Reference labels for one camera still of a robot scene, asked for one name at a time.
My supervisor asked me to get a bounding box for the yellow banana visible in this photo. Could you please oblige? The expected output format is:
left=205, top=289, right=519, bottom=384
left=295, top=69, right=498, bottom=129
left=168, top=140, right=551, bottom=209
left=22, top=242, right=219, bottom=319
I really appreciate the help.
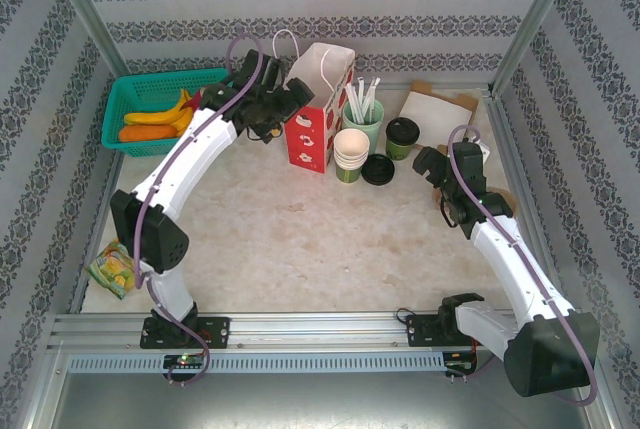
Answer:
left=123, top=88, right=194, bottom=126
left=172, top=107, right=197, bottom=138

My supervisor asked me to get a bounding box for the right aluminium frame post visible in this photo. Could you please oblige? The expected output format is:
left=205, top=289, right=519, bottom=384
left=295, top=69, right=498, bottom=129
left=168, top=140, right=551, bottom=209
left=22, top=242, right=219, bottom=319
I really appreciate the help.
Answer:
left=488, top=0, right=585, bottom=95

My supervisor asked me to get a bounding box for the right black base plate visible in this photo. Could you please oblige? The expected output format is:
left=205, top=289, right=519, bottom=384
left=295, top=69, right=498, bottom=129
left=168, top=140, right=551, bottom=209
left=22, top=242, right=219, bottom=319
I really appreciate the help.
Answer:
left=405, top=313, right=499, bottom=349

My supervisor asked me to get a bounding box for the brown cardboard napkin tray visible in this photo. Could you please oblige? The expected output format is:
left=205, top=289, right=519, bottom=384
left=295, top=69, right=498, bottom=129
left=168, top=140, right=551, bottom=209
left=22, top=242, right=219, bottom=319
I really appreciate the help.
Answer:
left=397, top=79, right=480, bottom=150

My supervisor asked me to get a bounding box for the teal plastic basket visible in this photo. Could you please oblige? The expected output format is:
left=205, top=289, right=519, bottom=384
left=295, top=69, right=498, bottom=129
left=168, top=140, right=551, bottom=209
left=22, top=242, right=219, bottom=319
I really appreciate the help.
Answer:
left=101, top=67, right=234, bottom=158

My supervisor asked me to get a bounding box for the red white paper bag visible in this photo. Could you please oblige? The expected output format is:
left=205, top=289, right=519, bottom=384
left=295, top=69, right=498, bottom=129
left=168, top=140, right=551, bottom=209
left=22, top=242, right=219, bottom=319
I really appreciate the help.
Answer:
left=272, top=28, right=359, bottom=176

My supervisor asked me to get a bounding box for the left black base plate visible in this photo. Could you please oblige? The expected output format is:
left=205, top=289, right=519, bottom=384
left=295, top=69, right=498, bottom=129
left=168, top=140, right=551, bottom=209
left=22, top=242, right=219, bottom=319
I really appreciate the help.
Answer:
left=139, top=316, right=231, bottom=350

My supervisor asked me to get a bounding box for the black plastic cup lid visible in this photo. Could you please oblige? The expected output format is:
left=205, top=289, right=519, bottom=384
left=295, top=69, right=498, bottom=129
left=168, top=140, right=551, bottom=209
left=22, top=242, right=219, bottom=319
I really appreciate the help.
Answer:
left=360, top=153, right=396, bottom=186
left=385, top=117, right=421, bottom=146

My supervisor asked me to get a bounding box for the grey sheet metal shelf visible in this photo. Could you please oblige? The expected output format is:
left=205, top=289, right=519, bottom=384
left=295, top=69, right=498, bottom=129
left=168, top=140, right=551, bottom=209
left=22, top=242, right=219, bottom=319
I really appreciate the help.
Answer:
left=29, top=348, right=614, bottom=429

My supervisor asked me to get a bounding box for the yellow green snack packet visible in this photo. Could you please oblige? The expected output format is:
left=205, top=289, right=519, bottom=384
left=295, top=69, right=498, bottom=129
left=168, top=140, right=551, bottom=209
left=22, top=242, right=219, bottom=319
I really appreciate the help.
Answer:
left=85, top=240, right=137, bottom=301

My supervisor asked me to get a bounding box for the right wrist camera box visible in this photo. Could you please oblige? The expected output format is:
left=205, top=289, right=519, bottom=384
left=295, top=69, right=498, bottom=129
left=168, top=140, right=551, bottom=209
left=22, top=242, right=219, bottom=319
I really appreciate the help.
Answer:
left=469, top=137, right=491, bottom=163

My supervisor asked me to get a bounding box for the grey slotted cable duct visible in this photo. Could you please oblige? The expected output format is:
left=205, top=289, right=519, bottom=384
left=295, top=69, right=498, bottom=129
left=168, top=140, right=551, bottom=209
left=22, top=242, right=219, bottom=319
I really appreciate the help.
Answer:
left=66, top=352, right=447, bottom=375

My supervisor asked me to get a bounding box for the light green straw holder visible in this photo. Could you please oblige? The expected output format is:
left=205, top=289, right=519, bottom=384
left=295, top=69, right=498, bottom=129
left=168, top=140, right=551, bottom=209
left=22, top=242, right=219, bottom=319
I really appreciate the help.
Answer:
left=342, top=98, right=385, bottom=143

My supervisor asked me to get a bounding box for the pink dragon fruit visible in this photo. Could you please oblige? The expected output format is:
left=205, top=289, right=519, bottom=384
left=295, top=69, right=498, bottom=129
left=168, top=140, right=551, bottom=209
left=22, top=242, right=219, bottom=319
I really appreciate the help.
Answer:
left=180, top=90, right=207, bottom=111

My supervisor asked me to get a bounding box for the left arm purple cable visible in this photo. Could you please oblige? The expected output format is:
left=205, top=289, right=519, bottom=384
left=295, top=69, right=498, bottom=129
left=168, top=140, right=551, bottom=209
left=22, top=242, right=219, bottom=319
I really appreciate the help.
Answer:
left=133, top=32, right=266, bottom=389

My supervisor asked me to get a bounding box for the aluminium mounting rail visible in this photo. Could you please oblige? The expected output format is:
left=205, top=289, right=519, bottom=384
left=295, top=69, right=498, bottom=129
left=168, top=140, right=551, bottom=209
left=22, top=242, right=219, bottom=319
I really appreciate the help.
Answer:
left=47, top=311, right=591, bottom=352

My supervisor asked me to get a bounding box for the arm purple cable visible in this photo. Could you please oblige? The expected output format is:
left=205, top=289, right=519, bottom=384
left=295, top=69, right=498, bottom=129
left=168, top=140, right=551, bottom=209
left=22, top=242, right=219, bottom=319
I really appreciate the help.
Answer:
left=447, top=123, right=599, bottom=408
left=133, top=32, right=266, bottom=389

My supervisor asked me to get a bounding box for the left small circuit board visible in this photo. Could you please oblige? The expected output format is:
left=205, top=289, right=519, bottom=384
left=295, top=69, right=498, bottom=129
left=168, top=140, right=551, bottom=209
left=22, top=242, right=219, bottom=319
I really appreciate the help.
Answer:
left=162, top=353, right=207, bottom=370

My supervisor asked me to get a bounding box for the white napkin stack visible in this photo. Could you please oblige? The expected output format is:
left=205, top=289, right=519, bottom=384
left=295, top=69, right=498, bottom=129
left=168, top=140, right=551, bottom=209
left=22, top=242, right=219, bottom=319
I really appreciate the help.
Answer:
left=399, top=88, right=474, bottom=145

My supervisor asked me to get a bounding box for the aluminium side rail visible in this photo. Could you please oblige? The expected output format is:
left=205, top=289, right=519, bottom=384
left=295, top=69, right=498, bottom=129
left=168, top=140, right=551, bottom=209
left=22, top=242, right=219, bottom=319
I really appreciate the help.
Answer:
left=67, top=146, right=126, bottom=314
left=482, top=91, right=571, bottom=309

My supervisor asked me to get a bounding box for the right aluminium side rail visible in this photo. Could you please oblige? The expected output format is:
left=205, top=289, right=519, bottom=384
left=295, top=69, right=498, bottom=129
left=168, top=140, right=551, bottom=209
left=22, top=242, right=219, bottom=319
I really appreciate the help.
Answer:
left=482, top=91, right=571, bottom=309

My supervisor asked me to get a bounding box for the left aluminium side rail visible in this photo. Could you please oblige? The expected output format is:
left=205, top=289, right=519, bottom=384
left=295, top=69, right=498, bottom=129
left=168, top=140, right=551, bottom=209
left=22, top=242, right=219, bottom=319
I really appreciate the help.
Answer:
left=67, top=146, right=126, bottom=314

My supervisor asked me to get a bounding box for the orange carrot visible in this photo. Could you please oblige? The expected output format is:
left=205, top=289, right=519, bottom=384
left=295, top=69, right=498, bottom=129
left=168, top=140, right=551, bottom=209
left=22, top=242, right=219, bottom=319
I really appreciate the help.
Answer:
left=118, top=123, right=180, bottom=144

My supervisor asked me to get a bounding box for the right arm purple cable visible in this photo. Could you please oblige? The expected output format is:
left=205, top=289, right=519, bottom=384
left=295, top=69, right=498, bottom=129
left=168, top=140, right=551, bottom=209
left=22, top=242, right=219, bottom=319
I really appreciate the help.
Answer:
left=447, top=123, right=599, bottom=408

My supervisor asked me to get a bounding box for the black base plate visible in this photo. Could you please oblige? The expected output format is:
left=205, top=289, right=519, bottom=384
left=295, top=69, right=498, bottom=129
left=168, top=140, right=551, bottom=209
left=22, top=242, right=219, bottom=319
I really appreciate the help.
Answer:
left=405, top=313, right=499, bottom=349
left=139, top=316, right=231, bottom=350

